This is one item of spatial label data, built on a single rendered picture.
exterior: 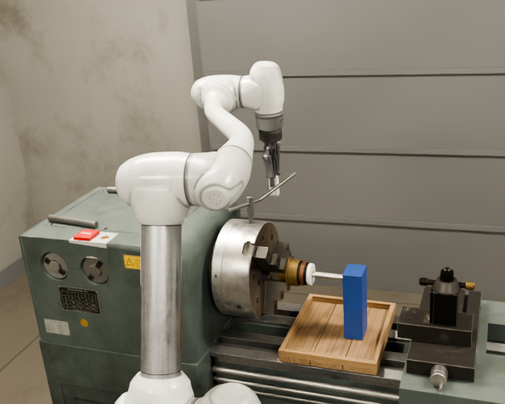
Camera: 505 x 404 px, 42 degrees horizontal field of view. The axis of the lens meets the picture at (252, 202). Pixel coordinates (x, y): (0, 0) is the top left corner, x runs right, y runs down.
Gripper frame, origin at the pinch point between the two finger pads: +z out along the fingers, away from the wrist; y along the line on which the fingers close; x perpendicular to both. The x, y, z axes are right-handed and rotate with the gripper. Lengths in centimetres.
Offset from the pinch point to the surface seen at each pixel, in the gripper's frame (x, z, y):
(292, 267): -11.3, 18.1, -20.7
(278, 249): -3.3, 19.0, -9.4
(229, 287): 5.0, 19.6, -33.7
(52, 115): 213, 39, 169
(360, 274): -32.8, 17.8, -21.0
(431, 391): -57, 34, -49
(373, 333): -36, 40, -19
